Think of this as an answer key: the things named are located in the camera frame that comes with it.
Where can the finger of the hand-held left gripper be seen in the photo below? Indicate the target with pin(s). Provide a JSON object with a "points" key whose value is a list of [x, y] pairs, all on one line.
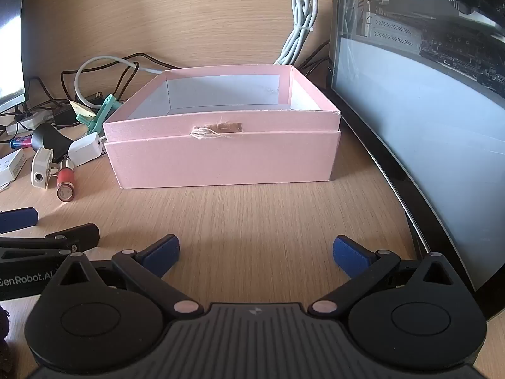
{"points": [[17, 221], [75, 235]]}

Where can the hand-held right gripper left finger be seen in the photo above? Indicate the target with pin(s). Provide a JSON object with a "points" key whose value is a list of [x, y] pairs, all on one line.
{"points": [[159, 254]]}

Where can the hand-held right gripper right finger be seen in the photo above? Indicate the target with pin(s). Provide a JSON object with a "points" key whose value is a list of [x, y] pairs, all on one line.
{"points": [[353, 256]]}

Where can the pink cardboard box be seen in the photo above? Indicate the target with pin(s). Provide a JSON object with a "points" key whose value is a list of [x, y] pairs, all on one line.
{"points": [[221, 158]]}

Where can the small white box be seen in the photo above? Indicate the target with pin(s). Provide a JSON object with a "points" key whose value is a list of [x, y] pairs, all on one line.
{"points": [[12, 167]]}

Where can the red lipstick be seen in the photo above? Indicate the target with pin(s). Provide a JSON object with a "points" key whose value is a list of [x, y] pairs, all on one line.
{"points": [[66, 179]]}

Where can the white adapter with round hole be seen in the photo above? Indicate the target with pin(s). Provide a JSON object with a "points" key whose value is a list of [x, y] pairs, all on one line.
{"points": [[41, 167]]}

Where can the dark fuzzy cloth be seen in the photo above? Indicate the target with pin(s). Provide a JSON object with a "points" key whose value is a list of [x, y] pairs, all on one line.
{"points": [[4, 339]]}

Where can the blue and red battery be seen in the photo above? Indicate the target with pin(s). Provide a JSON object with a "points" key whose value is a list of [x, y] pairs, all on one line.
{"points": [[21, 142]]}

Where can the white charger block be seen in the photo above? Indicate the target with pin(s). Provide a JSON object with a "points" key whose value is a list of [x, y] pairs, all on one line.
{"points": [[85, 149]]}

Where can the white power adapter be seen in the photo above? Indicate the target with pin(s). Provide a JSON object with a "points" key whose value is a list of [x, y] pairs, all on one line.
{"points": [[29, 120]]}

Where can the black power brick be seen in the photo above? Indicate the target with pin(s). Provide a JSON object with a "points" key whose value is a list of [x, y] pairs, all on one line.
{"points": [[65, 115]]}

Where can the teal plastic clip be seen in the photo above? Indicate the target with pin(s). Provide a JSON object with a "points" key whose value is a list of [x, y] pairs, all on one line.
{"points": [[103, 112]]}

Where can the computer case with glass panel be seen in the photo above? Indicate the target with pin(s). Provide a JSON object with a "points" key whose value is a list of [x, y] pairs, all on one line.
{"points": [[414, 126]]}

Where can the black monitor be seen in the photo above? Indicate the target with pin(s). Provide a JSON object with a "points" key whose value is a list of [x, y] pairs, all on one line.
{"points": [[10, 27]]}

